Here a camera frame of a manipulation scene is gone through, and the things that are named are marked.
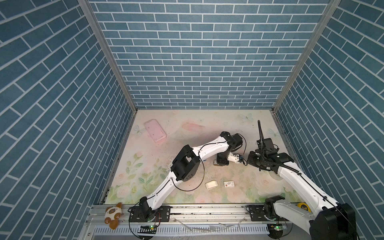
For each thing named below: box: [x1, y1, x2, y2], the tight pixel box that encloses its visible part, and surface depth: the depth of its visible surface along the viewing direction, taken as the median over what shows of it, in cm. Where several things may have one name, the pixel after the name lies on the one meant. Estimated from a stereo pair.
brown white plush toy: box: [104, 202, 123, 230], surface depth 72 cm
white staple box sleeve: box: [223, 180, 235, 188], surface depth 84 cm
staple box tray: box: [205, 180, 219, 189], surface depth 85 cm
